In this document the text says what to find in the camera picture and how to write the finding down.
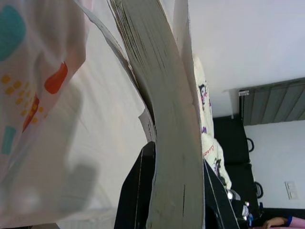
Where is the white book with blue letters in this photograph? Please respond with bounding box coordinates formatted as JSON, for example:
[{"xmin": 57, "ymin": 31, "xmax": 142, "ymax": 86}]
[{"xmin": 73, "ymin": 0, "xmax": 207, "ymax": 229}]

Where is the black louvre window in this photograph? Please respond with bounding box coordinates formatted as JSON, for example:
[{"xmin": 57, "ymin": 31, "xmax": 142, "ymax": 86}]
[{"xmin": 238, "ymin": 77, "xmax": 305, "ymax": 126}]

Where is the pink patterned pillow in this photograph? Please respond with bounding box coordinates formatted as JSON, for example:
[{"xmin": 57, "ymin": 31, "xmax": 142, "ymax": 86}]
[{"xmin": 0, "ymin": 0, "xmax": 91, "ymax": 191}]

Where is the cream cartoon print blanket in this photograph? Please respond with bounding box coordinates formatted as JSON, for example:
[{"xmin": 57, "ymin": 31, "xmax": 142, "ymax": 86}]
[{"xmin": 193, "ymin": 53, "xmax": 233, "ymax": 191}]

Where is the person in pink clothing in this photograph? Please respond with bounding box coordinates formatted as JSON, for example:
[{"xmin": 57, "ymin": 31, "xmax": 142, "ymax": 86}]
[{"xmin": 262, "ymin": 214, "xmax": 305, "ymax": 229}]

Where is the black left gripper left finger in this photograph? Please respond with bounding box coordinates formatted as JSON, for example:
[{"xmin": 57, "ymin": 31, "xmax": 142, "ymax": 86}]
[{"xmin": 114, "ymin": 141, "xmax": 157, "ymax": 229}]

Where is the white wall switch plate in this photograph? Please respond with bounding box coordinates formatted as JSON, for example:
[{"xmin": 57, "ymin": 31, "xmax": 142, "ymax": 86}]
[{"xmin": 285, "ymin": 181, "xmax": 300, "ymax": 200}]

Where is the mattress with cream sheet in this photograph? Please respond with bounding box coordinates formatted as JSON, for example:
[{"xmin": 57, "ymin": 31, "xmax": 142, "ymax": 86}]
[{"xmin": 59, "ymin": 23, "xmax": 155, "ymax": 229}]

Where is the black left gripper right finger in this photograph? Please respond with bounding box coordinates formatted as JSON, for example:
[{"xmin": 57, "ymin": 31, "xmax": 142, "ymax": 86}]
[{"xmin": 204, "ymin": 159, "xmax": 241, "ymax": 229}]

